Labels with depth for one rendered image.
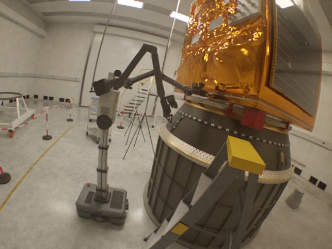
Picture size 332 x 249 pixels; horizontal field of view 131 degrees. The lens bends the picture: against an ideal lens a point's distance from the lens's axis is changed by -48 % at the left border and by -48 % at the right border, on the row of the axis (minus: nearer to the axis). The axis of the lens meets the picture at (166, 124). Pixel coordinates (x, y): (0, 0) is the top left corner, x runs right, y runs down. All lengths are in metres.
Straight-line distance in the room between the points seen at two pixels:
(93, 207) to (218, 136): 1.63
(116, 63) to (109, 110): 7.78
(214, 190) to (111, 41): 9.25
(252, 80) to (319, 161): 5.61
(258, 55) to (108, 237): 2.34
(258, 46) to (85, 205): 2.35
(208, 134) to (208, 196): 0.87
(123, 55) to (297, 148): 10.06
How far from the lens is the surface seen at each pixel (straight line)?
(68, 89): 9.74
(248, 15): 1.46
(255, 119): 1.14
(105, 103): 1.38
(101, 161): 1.67
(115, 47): 9.30
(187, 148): 1.46
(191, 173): 1.47
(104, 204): 1.96
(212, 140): 1.41
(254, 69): 1.16
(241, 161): 0.59
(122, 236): 1.97
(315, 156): 6.48
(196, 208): 0.72
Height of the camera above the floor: 1.69
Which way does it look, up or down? 12 degrees down
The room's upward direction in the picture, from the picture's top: 13 degrees clockwise
